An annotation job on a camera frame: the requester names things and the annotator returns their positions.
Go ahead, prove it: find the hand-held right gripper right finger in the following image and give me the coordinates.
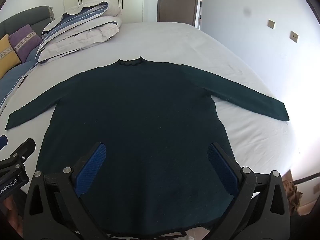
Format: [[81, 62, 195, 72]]
[[200, 142, 292, 240]]

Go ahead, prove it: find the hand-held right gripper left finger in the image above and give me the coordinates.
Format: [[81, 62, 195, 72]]
[[22, 142, 108, 240]]

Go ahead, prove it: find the dark green sweater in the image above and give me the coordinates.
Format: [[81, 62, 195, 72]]
[[5, 56, 290, 238]]

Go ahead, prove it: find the person's left hand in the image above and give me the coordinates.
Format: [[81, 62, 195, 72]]
[[0, 195, 24, 233]]

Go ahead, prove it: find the blue blanket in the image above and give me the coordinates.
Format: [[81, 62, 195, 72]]
[[0, 45, 45, 115]]

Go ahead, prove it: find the brown cloth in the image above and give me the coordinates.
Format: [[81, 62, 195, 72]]
[[282, 180, 304, 216]]

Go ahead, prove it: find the yellow pillow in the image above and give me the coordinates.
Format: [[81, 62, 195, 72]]
[[0, 34, 22, 79]]

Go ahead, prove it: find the purple pillow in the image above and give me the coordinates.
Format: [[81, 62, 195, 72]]
[[8, 24, 43, 63]]

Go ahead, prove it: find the grey headboard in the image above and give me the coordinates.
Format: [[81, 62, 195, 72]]
[[0, 5, 55, 40]]

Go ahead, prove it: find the folded striped duvet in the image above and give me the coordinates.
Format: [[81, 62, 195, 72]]
[[37, 0, 123, 63]]

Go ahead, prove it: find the brown door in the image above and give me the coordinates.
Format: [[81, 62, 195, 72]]
[[157, 0, 200, 27]]

